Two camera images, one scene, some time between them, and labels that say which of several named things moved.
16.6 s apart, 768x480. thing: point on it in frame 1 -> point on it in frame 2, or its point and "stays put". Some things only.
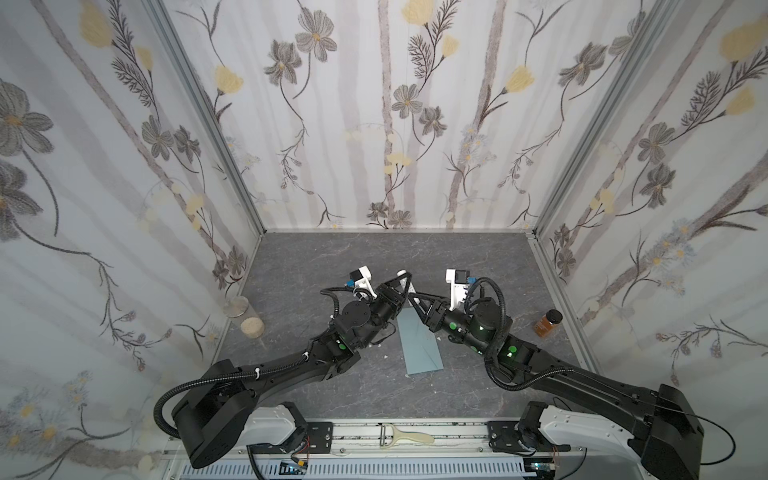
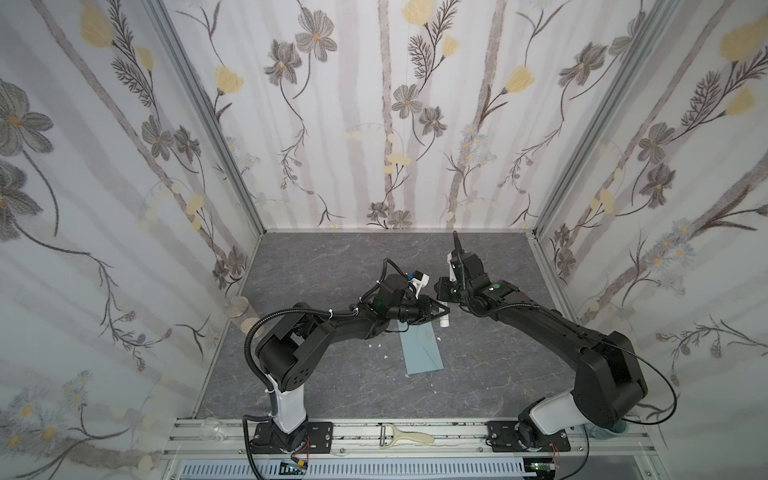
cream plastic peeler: [389, 434] stays put
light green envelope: [419, 346] stays put
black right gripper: [434, 312] -> [459, 276]
